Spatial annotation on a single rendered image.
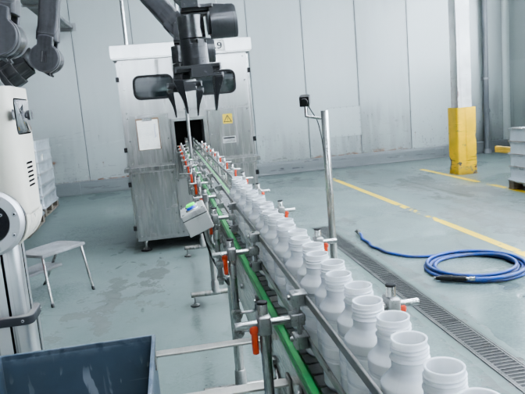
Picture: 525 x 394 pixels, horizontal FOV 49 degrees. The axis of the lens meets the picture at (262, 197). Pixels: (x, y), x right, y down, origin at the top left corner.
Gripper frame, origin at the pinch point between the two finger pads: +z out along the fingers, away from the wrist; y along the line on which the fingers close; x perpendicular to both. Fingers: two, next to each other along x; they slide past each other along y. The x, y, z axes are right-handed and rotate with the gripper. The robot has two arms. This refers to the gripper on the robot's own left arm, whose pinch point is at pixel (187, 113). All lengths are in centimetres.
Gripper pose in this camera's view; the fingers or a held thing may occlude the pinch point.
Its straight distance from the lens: 173.1
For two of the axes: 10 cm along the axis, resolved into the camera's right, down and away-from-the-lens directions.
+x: 1.6, 1.4, -9.8
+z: 0.8, 9.8, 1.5
